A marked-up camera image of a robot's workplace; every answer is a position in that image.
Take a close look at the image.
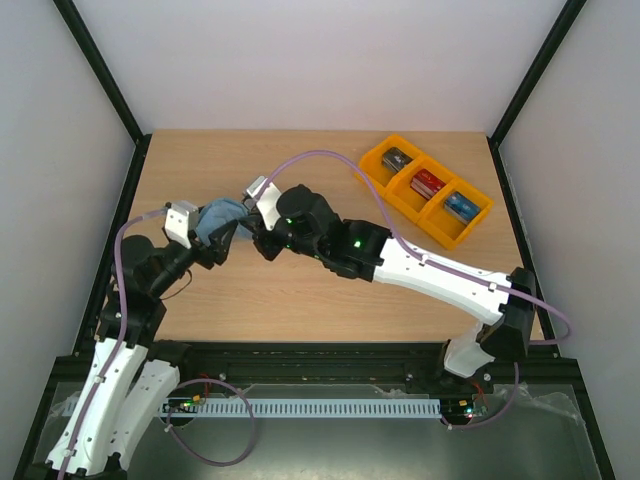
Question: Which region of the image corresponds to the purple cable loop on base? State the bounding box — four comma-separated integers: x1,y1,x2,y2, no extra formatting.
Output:
158,374,256,463

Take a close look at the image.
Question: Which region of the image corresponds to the light blue cable duct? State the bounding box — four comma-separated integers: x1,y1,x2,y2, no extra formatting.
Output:
158,398,442,419

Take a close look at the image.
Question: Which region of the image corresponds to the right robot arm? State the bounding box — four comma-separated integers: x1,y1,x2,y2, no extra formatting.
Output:
242,177,534,392

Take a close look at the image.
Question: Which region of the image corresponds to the red card stack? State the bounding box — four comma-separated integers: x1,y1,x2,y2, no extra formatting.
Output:
411,169,445,200

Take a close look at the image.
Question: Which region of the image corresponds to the yellow three-compartment bin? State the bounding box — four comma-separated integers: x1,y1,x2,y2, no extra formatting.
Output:
357,134,494,250

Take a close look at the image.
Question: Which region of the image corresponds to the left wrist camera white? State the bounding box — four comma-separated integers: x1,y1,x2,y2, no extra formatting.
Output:
163,200,199,249

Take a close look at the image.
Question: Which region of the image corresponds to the black card stack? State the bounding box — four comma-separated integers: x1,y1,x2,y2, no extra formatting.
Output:
382,147,413,173

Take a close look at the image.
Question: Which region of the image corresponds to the black aluminium frame rail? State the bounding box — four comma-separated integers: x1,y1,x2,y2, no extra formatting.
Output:
45,342,586,397

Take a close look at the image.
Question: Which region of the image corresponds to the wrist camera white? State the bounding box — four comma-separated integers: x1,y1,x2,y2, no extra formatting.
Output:
163,200,199,249
244,176,281,231

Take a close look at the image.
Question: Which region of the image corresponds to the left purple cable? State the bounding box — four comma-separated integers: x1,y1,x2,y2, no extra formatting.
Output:
55,209,171,480

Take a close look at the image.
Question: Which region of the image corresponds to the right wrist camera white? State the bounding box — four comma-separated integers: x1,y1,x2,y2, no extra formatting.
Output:
244,176,281,231

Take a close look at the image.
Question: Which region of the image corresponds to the blue card stack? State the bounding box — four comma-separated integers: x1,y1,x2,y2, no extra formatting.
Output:
444,191,481,224

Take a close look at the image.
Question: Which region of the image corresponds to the blue leather card holder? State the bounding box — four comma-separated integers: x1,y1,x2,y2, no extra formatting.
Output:
195,197,249,246

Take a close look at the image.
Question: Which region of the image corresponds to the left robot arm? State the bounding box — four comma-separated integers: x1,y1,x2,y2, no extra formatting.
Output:
24,210,238,479

